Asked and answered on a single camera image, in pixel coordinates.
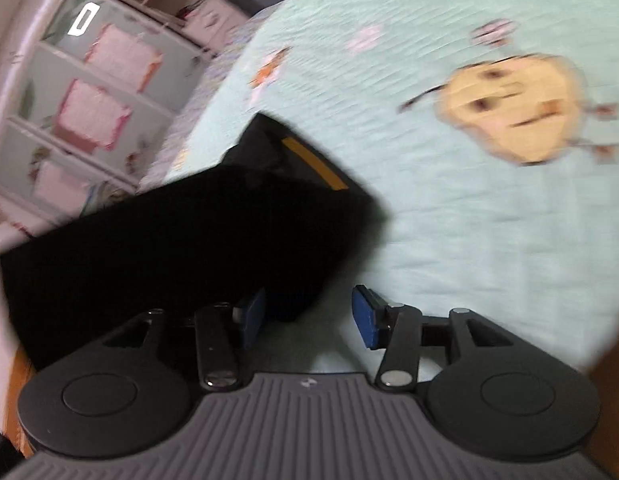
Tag sliding door wardrobe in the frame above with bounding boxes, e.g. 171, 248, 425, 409
0, 0, 213, 238

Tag floral bed sheet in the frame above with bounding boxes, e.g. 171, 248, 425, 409
140, 7, 290, 188

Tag bed with bee quilt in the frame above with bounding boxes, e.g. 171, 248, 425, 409
162, 0, 619, 376

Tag orange bordered notice poster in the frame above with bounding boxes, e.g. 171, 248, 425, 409
87, 25, 164, 93

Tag black pants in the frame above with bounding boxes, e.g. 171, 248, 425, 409
0, 112, 393, 373

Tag white drawer cabinet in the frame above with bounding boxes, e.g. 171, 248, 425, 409
182, 0, 251, 47

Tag pink bordered notice poster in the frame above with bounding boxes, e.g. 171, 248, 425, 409
57, 80, 131, 152

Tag blue bordered white poster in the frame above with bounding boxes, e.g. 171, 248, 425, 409
34, 160, 90, 217

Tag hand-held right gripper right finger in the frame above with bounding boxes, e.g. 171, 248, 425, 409
352, 284, 530, 392

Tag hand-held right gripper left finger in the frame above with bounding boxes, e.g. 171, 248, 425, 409
90, 287, 268, 392

